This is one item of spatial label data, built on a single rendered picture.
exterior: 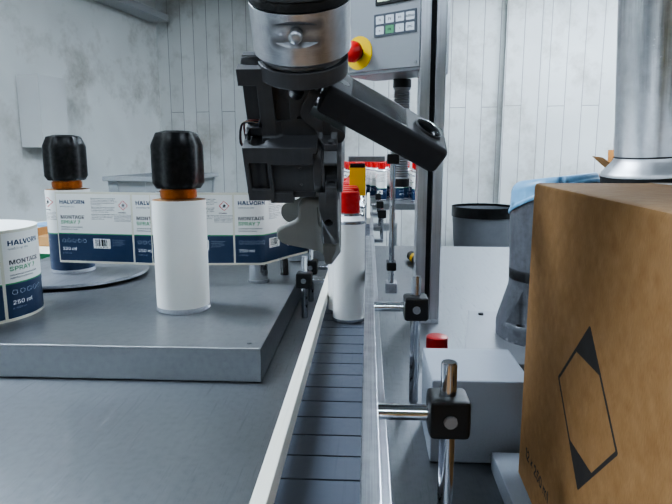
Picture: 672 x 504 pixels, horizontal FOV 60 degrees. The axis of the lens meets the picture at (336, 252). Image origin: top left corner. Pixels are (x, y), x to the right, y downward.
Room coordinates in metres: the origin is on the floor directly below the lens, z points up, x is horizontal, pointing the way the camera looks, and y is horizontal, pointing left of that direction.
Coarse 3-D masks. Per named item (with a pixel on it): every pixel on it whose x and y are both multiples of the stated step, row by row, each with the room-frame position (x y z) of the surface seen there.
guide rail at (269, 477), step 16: (320, 304) 0.87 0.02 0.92; (320, 320) 0.81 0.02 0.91; (304, 352) 0.65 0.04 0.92; (304, 368) 0.60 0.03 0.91; (304, 384) 0.59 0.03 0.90; (288, 400) 0.52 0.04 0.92; (288, 416) 0.49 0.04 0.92; (288, 432) 0.47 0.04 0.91; (272, 448) 0.43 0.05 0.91; (288, 448) 0.46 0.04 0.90; (272, 464) 0.41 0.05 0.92; (272, 480) 0.39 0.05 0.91; (256, 496) 0.37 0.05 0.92; (272, 496) 0.38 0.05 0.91
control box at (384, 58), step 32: (352, 0) 1.14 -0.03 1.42; (416, 0) 1.06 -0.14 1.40; (448, 0) 1.12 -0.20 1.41; (352, 32) 1.14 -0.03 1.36; (416, 32) 1.06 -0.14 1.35; (448, 32) 1.12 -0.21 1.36; (352, 64) 1.14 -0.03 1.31; (384, 64) 1.10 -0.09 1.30; (416, 64) 1.06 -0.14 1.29; (448, 64) 1.13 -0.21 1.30
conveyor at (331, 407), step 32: (320, 352) 0.75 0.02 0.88; (352, 352) 0.75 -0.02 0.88; (320, 384) 0.64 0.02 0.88; (352, 384) 0.64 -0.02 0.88; (320, 416) 0.56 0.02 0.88; (352, 416) 0.56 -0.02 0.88; (320, 448) 0.50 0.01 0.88; (352, 448) 0.50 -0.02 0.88; (288, 480) 0.44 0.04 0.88; (320, 480) 0.44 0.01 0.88; (352, 480) 0.44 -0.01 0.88
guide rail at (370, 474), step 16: (368, 240) 1.21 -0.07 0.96; (368, 256) 1.02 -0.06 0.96; (368, 272) 0.89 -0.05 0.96; (368, 288) 0.78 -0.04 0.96; (368, 304) 0.69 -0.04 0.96; (368, 320) 0.63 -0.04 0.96; (368, 336) 0.57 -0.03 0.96; (368, 352) 0.52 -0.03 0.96; (368, 368) 0.48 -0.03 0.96; (368, 384) 0.45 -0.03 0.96; (368, 400) 0.42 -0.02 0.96; (368, 416) 0.39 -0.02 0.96; (368, 432) 0.36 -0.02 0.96; (368, 448) 0.34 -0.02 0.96; (368, 464) 0.32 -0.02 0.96; (368, 480) 0.31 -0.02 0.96; (368, 496) 0.29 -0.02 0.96
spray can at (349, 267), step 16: (352, 192) 0.89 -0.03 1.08; (352, 208) 0.89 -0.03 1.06; (352, 224) 0.88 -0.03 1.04; (352, 240) 0.88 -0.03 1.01; (352, 256) 0.88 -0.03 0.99; (336, 272) 0.89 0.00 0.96; (352, 272) 0.88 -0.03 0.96; (336, 288) 0.89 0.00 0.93; (352, 288) 0.88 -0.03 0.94; (336, 304) 0.89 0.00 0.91; (352, 304) 0.88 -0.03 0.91; (336, 320) 0.89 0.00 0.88; (352, 320) 0.88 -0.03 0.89
